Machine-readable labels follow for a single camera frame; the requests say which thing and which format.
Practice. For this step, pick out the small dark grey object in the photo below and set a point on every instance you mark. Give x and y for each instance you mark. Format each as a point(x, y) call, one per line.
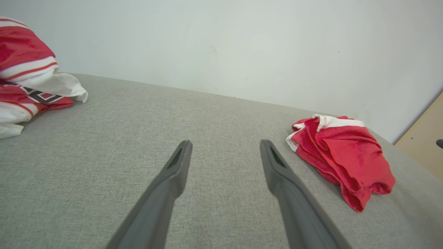
point(440, 143)

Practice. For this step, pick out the beige wooden board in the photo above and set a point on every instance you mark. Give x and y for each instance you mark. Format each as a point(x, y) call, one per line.
point(425, 131)

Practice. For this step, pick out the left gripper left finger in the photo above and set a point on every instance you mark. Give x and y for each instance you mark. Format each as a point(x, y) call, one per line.
point(159, 197)

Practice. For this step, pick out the red shorts with white stripes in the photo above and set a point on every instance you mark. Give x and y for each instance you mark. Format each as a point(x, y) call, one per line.
point(346, 152)

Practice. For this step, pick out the red and white jersey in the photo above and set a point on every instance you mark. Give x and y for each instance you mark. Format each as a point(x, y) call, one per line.
point(20, 45)

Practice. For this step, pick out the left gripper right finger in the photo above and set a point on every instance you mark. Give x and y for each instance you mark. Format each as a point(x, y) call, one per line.
point(294, 207)

